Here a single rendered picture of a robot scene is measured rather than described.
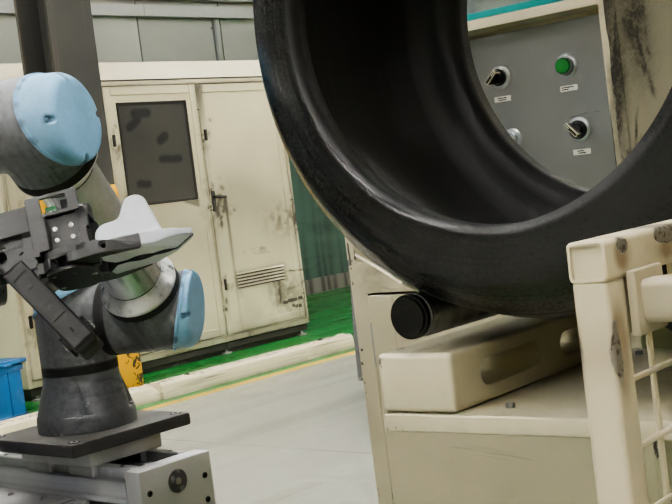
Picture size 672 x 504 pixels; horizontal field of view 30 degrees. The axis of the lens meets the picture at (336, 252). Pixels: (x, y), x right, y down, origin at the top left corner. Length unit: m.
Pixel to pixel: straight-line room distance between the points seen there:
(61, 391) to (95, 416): 0.06
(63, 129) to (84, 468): 0.57
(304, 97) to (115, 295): 0.68
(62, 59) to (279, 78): 5.89
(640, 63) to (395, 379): 0.49
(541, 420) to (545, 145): 0.91
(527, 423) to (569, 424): 0.04
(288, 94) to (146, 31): 10.30
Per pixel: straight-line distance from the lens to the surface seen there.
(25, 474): 2.03
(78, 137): 1.58
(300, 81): 1.22
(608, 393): 0.55
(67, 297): 1.90
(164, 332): 1.85
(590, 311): 0.54
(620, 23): 1.50
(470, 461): 2.12
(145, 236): 1.23
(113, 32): 11.28
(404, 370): 1.24
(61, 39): 7.14
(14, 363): 7.00
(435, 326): 1.23
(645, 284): 0.55
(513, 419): 1.18
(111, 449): 1.90
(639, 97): 1.49
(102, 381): 1.92
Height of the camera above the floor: 1.04
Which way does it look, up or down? 3 degrees down
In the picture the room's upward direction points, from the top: 7 degrees counter-clockwise
